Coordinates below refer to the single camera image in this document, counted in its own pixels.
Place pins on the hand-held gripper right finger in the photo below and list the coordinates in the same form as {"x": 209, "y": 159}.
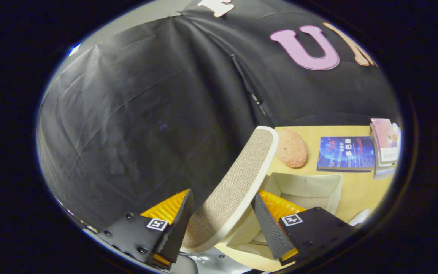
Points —
{"x": 270, "y": 228}

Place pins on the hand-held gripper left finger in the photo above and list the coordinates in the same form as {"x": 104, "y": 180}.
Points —
{"x": 175, "y": 232}

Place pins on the beige fabric storage box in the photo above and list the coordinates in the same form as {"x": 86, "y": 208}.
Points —
{"x": 238, "y": 182}

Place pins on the white canvas shoe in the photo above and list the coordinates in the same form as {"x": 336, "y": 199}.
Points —
{"x": 360, "y": 217}

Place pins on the orange round plush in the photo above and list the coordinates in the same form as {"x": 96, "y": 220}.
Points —
{"x": 292, "y": 149}

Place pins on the pale blue cover book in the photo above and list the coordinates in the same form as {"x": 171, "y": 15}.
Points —
{"x": 383, "y": 175}

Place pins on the white cover book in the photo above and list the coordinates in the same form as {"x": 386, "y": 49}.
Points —
{"x": 384, "y": 167}

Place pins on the pink cover book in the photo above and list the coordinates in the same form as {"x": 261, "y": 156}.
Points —
{"x": 385, "y": 139}

